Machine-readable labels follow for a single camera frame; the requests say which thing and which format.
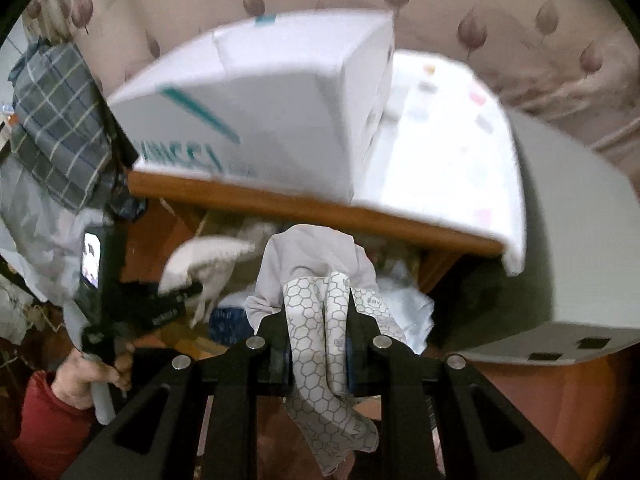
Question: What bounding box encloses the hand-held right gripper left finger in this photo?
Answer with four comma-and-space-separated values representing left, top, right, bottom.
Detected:
60, 310, 293, 480

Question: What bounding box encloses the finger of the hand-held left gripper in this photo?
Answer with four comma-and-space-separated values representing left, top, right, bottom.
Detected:
125, 280, 205, 307
127, 302, 190, 333

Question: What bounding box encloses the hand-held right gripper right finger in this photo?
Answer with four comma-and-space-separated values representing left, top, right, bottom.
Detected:
347, 291, 583, 480

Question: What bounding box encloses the navy floral underwear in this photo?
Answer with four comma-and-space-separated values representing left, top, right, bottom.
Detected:
207, 305, 257, 347

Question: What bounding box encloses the white hexagon-patterned underwear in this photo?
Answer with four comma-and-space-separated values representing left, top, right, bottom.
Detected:
245, 224, 411, 477

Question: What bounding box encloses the wooden drawer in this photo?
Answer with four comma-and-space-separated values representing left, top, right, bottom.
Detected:
122, 202, 466, 376

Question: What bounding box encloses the white shoe box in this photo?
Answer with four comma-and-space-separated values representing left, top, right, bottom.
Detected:
107, 10, 397, 202

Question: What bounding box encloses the person's left forearm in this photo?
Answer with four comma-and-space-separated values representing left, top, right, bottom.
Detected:
12, 370, 96, 480

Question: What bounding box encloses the pale blue white underwear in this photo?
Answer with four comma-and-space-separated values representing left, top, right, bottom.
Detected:
374, 265, 436, 356

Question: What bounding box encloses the person's left hand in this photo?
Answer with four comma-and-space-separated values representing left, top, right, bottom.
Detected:
55, 342, 136, 408

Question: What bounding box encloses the blue snack bag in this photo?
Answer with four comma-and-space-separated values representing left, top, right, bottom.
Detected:
107, 182, 148, 222

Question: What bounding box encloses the pale printed cloth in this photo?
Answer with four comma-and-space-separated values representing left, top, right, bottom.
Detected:
0, 155, 126, 311

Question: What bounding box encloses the wooden nightstand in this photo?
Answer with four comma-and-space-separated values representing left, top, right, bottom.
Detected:
126, 169, 505, 257

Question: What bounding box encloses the grey plaid cloth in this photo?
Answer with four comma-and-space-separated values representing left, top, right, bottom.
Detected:
7, 40, 135, 212

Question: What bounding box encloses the white dotted cloth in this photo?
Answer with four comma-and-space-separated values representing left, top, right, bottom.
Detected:
350, 50, 529, 277

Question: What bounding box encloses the grey box with black slots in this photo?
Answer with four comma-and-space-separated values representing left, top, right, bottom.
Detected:
435, 110, 640, 367

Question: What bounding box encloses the leaf-print bed sheet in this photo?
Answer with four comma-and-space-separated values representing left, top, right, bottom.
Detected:
30, 0, 640, 156

